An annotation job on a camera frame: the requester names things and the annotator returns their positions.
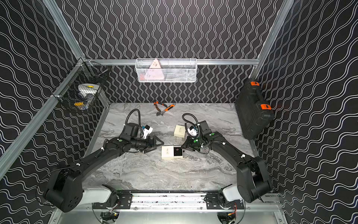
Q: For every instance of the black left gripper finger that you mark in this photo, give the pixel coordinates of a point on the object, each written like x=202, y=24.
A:
x=157, y=142
x=149, y=149

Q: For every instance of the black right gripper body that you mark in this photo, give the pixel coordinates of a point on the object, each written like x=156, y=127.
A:
x=196, y=143

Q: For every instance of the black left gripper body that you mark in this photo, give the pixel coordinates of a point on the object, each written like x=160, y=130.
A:
x=151, y=143

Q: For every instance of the cream jewelry box sleeve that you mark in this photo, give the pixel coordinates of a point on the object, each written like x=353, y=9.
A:
x=180, y=131

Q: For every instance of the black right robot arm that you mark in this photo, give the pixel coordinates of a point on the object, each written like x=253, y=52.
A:
x=253, y=180

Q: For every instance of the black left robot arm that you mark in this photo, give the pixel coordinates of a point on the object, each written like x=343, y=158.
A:
x=65, y=190

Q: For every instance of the orange black pliers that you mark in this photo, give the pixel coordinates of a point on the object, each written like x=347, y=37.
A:
x=158, y=105

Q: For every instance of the black plastic tool case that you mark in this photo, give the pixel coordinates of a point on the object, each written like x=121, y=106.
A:
x=253, y=111

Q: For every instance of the pink triangular card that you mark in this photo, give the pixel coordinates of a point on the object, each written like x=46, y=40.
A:
x=154, y=73

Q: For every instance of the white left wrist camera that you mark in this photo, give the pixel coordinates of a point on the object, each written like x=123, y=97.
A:
x=146, y=131

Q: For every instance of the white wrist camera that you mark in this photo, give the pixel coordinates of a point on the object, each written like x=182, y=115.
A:
x=146, y=131
x=192, y=131

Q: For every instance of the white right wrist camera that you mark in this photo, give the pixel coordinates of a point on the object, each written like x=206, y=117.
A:
x=192, y=131

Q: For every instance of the orange handled adjustable wrench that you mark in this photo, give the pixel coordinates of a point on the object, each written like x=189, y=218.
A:
x=161, y=112

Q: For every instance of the aluminium front rail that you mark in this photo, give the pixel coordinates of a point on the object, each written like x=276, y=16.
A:
x=182, y=202

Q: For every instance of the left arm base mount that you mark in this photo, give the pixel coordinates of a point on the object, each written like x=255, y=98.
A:
x=118, y=202

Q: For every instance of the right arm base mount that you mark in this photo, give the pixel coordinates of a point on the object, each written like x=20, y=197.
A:
x=217, y=201

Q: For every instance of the black wire corner basket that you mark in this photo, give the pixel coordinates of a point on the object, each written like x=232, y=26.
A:
x=83, y=90

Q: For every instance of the white wire wall basket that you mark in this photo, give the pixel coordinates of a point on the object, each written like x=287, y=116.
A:
x=176, y=70

